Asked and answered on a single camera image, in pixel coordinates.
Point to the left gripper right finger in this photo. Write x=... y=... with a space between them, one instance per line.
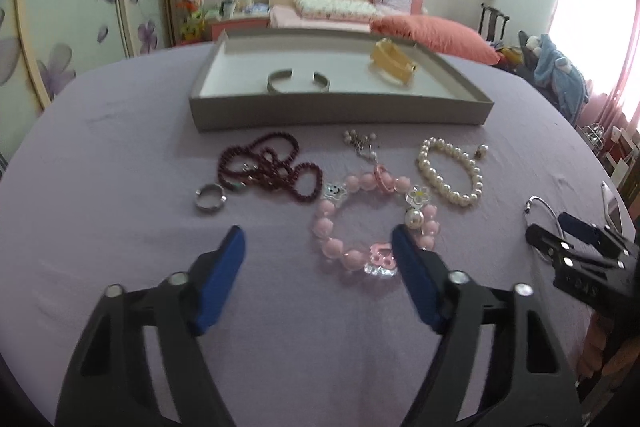
x=528 y=380

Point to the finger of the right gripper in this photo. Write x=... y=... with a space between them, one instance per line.
x=547 y=244
x=587 y=233

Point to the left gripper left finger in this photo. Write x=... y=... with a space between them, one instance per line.
x=108 y=381

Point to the thin silver bangle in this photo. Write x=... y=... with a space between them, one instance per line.
x=534 y=205

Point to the pearl earring with gold cap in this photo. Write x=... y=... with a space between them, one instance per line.
x=481 y=152

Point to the small pearl charm cluster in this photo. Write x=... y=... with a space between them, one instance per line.
x=363 y=144

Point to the right hand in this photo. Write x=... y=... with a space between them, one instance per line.
x=591 y=360

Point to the blue plush garment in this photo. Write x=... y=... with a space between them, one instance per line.
x=553 y=75

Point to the purple bedspread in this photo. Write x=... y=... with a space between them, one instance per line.
x=101 y=191

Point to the pink curtain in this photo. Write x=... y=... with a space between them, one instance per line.
x=601 y=38

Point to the coral pink duvet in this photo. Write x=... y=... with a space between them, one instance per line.
x=439 y=35

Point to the black wooden chair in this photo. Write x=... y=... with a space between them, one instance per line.
x=492 y=23

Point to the grey cardboard tray box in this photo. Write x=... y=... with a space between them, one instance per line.
x=290 y=77

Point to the floral white pillow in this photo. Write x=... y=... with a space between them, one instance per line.
x=358 y=11

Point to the pink nightstand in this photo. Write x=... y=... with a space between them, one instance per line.
x=238 y=21

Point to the white mug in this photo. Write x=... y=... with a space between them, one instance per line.
x=227 y=9

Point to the floral sliding wardrobe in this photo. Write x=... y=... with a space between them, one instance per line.
x=46 y=44

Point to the yellow strap watch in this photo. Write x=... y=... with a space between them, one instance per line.
x=387 y=55

